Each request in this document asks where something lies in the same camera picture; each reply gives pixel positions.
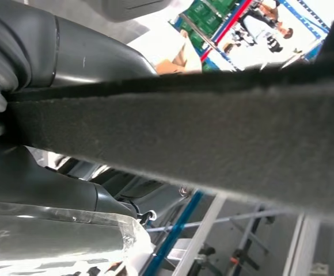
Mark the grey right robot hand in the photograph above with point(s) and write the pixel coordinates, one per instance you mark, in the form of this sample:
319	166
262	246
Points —
40	228

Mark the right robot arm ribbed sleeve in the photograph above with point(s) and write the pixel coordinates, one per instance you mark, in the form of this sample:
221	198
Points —
2	68

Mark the person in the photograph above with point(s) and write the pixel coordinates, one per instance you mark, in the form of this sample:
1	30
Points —
172	63
259	30

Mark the green printed boxes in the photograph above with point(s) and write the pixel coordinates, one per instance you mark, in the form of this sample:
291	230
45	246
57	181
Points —
204	15

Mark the blue metal frame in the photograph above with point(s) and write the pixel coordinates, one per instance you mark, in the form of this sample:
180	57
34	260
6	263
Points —
172	232

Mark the white desk frame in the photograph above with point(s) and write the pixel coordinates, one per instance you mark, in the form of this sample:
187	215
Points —
201	232

